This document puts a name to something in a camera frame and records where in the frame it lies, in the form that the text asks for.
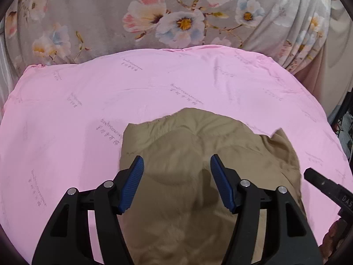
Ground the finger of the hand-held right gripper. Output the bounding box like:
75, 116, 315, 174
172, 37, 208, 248
304, 167, 335, 195

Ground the pink printed sheet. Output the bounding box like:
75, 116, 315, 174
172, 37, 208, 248
0, 45, 353, 265

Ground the khaki padded jacket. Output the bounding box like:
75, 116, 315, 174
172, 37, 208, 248
119, 108, 307, 265

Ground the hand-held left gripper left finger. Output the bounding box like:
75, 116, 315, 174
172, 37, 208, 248
32, 156, 145, 265

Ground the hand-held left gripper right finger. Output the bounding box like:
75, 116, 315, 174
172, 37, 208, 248
210, 154, 323, 265

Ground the beige curtain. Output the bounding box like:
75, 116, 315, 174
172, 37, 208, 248
294, 1, 353, 120

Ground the dark metal rack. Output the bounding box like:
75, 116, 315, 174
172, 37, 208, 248
327, 88, 353, 156

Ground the pale satin curtain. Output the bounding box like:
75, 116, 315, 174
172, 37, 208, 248
0, 23, 17, 111

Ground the grey floral bedsheet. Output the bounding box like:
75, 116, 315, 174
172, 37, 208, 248
4, 0, 335, 75

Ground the person's right hand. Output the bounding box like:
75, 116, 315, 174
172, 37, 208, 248
321, 218, 348, 258

